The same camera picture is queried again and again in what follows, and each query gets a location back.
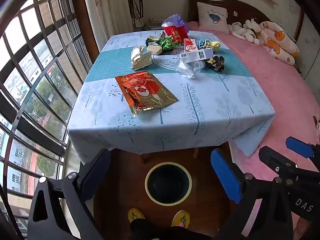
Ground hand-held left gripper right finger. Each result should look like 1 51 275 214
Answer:
211 148 293 240

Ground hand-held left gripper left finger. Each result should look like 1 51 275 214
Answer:
27 149 112 240

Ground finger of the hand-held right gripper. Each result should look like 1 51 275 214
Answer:
286 136 320 159
259 146 320 183

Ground dark trash bin cream rim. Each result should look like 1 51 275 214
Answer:
145 162 192 207

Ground red gold foil packet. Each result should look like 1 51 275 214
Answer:
115 71 179 116

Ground beige paper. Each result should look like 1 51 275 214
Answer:
130 45 153 70

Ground white labelled box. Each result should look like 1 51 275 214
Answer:
179 49 214 63

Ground red paper bag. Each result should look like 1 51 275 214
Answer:
165 24 190 43

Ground purple plastic bag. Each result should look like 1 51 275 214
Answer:
161 15 187 28

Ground pink bed blanket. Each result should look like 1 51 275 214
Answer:
186 21 320 235

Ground yellow slipper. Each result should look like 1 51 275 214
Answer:
128 208 145 227
171 210 190 228

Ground blue tree print tablecloth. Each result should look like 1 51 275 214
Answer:
66 31 275 164

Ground person's black pants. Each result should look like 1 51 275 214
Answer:
130 219 213 240

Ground bear print long pillow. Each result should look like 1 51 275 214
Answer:
259 21 300 66

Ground black gold crumpled wrapper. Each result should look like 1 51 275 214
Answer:
204 56 225 71

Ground clear plastic wrapper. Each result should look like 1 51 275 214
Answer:
174 60 206 80

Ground white plush toy yellow flower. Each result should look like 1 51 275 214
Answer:
243 19 262 45

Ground white plush toy green patch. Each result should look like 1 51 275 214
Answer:
228 22 248 41

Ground cream small box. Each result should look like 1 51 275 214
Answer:
146 45 163 55

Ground blue face mask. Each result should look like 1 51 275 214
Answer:
196 38 213 50

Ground red milk carton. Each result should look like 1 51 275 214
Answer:
184 38 198 52

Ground green crumpled wrapper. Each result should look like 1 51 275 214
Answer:
159 36 181 50

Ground dark wooden headboard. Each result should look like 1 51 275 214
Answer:
188 0 304 43

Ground white printed cushion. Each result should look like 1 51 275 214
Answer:
197 2 230 35

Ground stack of books and papers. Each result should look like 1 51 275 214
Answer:
144 18 165 30

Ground cream floral curtain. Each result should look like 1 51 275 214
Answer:
82 0 134 53

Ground window with dark grid frame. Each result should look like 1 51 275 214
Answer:
0 0 99 240

